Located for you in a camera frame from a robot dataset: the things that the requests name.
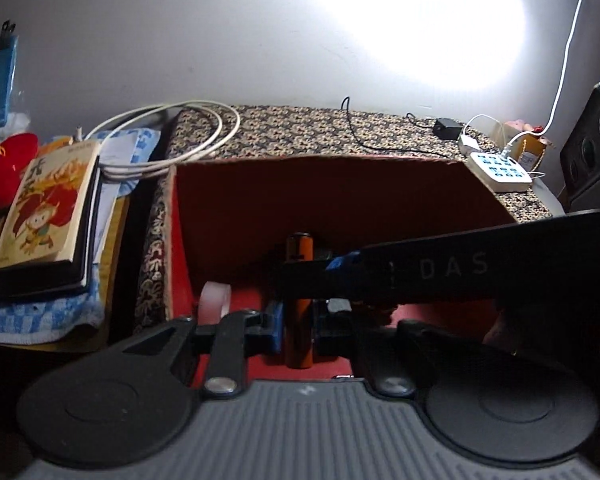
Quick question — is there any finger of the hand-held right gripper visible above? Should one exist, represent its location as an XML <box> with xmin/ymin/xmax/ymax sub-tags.
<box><xmin>280</xmin><ymin>249</ymin><xmax>364</xmax><ymax>304</ymax></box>

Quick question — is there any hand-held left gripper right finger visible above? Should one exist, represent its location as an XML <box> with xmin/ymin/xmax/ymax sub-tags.
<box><xmin>360</xmin><ymin>317</ymin><xmax>486</xmax><ymax>397</ymax></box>

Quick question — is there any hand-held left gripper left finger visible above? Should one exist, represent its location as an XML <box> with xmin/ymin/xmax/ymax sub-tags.
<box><xmin>114</xmin><ymin>299</ymin><xmax>286</xmax><ymax>400</ymax></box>

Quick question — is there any orange cylindrical battery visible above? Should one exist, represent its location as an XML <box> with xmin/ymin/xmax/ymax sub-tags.
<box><xmin>284</xmin><ymin>231</ymin><xmax>316</xmax><ymax>369</ymax></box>

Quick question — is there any red cardboard box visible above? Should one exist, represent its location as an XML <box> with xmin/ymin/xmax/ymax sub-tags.
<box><xmin>167</xmin><ymin>155</ymin><xmax>518</xmax><ymax>391</ymax></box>

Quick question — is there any small clear tape roll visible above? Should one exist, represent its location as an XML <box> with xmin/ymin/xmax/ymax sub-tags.
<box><xmin>198</xmin><ymin>281</ymin><xmax>232</xmax><ymax>326</ymax></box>

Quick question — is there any person's right hand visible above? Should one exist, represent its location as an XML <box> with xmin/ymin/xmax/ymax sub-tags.
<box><xmin>482</xmin><ymin>305</ymin><xmax>536</xmax><ymax>358</ymax></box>

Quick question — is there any white power strip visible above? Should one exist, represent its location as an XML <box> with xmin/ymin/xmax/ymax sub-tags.
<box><xmin>467</xmin><ymin>152</ymin><xmax>533</xmax><ymax>193</ymax></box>

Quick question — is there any white plug adapter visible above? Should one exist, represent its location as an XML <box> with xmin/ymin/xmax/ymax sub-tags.
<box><xmin>457</xmin><ymin>132</ymin><xmax>481</xmax><ymax>157</ymax></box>

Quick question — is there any golden gift bag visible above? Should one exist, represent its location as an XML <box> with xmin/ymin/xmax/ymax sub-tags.
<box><xmin>510</xmin><ymin>132</ymin><xmax>548</xmax><ymax>173</ymax></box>

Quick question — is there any floral patterned blanket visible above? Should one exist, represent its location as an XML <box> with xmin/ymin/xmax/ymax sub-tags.
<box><xmin>135</xmin><ymin>104</ymin><xmax>556</xmax><ymax>333</ymax></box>

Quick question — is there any black charger adapter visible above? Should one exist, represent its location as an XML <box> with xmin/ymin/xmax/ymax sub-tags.
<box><xmin>432</xmin><ymin>117</ymin><xmax>462</xmax><ymax>141</ymax></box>

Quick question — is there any black speaker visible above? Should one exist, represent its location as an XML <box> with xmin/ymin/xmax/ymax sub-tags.
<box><xmin>559</xmin><ymin>80</ymin><xmax>600</xmax><ymax>211</ymax></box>

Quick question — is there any blue and white packet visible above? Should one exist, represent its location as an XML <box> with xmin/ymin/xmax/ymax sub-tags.
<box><xmin>87</xmin><ymin>127</ymin><xmax>162</xmax><ymax>166</ymax></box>

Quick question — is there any black notebook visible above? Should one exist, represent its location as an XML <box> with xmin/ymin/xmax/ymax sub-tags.
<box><xmin>0</xmin><ymin>160</ymin><xmax>103</xmax><ymax>301</ymax></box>

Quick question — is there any blue checkered towel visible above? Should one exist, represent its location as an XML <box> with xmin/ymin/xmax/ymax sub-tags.
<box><xmin>0</xmin><ymin>250</ymin><xmax>108</xmax><ymax>346</ymax></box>

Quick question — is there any illustrated yellow book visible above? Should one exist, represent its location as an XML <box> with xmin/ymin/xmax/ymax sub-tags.
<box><xmin>0</xmin><ymin>141</ymin><xmax>102</xmax><ymax>272</ymax></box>

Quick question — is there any red plush toy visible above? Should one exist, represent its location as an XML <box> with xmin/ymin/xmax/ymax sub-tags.
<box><xmin>0</xmin><ymin>132</ymin><xmax>40</xmax><ymax>208</ymax></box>

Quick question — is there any black cable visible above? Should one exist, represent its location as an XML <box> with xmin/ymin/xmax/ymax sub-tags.
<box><xmin>341</xmin><ymin>96</ymin><xmax>468</xmax><ymax>153</ymax></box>

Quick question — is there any coiled white cable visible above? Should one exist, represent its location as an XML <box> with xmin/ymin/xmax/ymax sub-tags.
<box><xmin>82</xmin><ymin>101</ymin><xmax>242</xmax><ymax>181</ymax></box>

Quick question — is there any white power cable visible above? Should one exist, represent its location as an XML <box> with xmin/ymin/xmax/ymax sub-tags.
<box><xmin>504</xmin><ymin>0</ymin><xmax>592</xmax><ymax>161</ymax></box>

